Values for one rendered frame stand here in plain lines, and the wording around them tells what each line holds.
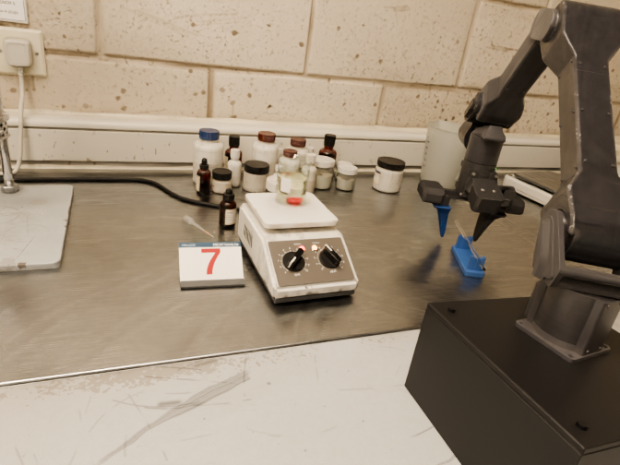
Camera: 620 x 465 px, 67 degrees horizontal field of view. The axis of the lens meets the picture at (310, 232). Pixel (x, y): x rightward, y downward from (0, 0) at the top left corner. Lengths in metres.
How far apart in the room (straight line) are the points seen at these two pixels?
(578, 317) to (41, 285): 0.62
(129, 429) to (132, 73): 0.79
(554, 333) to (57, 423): 0.47
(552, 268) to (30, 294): 0.60
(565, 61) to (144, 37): 0.80
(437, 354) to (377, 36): 0.90
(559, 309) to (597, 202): 0.10
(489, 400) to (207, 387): 0.28
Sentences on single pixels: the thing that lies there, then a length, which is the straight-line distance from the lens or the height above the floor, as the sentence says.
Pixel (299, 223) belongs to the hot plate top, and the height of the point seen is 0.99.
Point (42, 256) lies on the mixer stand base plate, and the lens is 0.76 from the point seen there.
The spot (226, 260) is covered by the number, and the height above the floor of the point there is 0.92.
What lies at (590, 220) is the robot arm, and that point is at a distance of 0.49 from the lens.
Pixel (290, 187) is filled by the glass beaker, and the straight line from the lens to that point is 0.73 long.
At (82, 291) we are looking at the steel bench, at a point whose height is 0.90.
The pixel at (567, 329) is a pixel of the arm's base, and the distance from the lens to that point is 0.50.
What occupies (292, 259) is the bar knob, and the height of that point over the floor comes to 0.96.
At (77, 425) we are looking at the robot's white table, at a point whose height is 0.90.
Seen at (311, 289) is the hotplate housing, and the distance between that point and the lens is 0.66.
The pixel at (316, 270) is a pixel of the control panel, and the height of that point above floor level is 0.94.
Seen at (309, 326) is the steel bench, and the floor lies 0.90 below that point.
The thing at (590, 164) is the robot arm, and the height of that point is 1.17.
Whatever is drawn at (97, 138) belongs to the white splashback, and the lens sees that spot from 1.10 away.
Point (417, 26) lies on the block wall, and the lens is 1.31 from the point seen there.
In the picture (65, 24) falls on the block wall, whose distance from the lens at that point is 1.11.
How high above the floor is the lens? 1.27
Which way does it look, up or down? 25 degrees down
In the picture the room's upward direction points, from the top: 8 degrees clockwise
